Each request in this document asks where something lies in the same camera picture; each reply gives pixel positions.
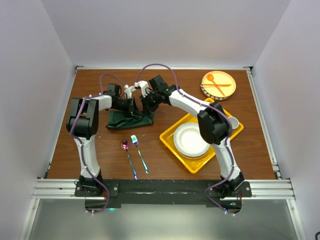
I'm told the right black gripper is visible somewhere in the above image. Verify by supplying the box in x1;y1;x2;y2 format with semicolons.
139;90;161;115

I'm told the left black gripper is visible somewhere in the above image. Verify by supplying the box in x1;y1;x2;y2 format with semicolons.
113;96;143;118

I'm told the dark green cloth napkin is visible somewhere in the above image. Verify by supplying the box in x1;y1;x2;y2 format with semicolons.
106;111;154;130

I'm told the iridescent metal fork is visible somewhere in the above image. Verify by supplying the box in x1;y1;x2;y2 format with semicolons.
130;135;149;174

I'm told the iridescent metal spoon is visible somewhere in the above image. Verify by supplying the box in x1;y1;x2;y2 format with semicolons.
120;140;138;180

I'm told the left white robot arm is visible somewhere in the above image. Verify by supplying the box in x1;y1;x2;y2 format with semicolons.
66;81;153;196

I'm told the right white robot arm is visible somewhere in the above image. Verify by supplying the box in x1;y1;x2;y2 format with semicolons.
139;75;245;197

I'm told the white ceramic plate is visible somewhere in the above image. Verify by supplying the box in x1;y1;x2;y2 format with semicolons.
173;122;210;158

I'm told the orange plastic spoon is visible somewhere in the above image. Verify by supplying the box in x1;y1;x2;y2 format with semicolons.
207;74;225;96

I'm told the wicker plate holder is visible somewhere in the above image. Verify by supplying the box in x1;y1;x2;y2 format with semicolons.
200;84;233;101

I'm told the orange plastic knife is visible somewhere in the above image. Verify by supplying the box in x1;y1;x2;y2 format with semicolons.
202;83;232;88

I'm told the orange round plate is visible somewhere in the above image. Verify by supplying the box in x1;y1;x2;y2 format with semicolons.
201;70;237;93

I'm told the yellow plastic tray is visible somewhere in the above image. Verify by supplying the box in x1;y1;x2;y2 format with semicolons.
159;97;245;174

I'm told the grey ceramic mug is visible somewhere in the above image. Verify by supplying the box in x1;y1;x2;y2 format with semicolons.
228;116;240;130

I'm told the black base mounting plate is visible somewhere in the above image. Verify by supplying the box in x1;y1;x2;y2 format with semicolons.
74;179;252;213

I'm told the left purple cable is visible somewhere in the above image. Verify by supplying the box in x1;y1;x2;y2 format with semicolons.
69;72;111;215

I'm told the aluminium right frame rail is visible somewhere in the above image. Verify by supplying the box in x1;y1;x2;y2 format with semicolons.
244;67;282;180

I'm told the aluminium frame rail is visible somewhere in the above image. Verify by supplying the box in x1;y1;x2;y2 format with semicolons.
244;67;282;180
31;179;296;200

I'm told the aluminium front frame rail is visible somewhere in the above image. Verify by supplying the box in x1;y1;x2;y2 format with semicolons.
31;179;296;200

